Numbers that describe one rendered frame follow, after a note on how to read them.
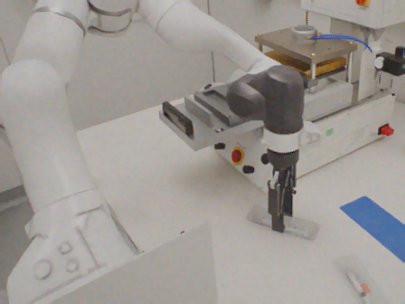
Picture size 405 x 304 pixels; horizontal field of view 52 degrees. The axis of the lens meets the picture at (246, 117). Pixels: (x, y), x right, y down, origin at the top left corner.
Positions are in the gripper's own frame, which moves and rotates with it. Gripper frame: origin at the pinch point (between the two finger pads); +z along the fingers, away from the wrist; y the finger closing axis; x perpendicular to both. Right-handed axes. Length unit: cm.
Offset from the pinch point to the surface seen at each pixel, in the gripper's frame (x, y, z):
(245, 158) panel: -19.4, -17.9, -0.2
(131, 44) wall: -139, -105, 5
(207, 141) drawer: -20.9, -0.4, -16.0
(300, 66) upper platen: -7.9, -33.2, -26.3
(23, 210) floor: -166, -28, 80
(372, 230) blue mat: 21.2, -8.3, 4.5
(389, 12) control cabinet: 13, -50, -40
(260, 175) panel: -12.2, -13.4, 0.7
